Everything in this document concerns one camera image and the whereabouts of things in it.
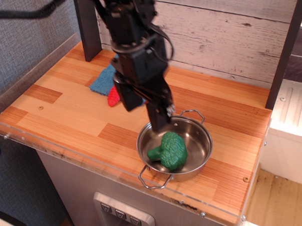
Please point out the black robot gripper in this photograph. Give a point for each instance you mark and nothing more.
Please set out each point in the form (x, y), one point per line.
(139, 76)

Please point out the green toy broccoli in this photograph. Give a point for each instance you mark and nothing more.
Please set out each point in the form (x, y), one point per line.
(172, 152)

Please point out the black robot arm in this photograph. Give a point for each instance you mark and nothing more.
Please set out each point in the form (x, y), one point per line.
(129, 22)

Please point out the blue folded cloth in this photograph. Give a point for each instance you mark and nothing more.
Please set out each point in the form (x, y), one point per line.
(104, 82)

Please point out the clear acrylic edge guard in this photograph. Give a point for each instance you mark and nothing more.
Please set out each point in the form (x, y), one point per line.
(226, 144)

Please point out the grey toy fridge cabinet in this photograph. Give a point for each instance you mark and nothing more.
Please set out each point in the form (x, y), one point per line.
(76, 187)

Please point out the silver dispenser panel with buttons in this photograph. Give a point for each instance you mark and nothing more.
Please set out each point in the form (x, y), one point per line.
(115, 213)

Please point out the red-handled metal spoon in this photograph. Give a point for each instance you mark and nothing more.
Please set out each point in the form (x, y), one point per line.
(113, 97)

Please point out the silver two-handled pot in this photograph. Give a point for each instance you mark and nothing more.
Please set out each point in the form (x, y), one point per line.
(198, 142)

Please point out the dark left shelf post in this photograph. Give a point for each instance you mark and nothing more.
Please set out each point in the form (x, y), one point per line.
(89, 29)

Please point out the dark shelf post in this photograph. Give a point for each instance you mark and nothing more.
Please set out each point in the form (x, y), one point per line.
(89, 29)
(285, 55)

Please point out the dark right shelf post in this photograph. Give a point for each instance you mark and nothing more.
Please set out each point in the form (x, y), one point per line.
(285, 55)

